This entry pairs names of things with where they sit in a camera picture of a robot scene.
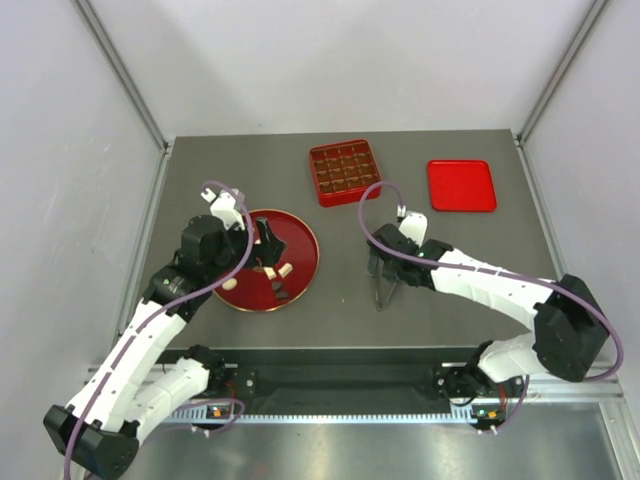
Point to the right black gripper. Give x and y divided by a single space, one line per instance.
373 263

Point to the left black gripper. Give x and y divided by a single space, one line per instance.
270 249

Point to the round dark red plate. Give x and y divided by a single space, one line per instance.
283 262

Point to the metal tongs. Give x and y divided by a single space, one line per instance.
385 284

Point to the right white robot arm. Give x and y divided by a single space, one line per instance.
565 332

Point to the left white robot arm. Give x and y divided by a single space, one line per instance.
103 426

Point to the oval white chocolate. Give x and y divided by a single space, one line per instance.
229 284

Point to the red chocolate box with tray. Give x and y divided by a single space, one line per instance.
342 171

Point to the red box lid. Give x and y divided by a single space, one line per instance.
461 185

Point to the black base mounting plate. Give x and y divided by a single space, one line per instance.
363 405

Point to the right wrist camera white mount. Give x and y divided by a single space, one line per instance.
412 225

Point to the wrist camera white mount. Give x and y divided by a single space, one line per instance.
225 207
412 225

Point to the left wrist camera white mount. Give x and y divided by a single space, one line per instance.
225 207

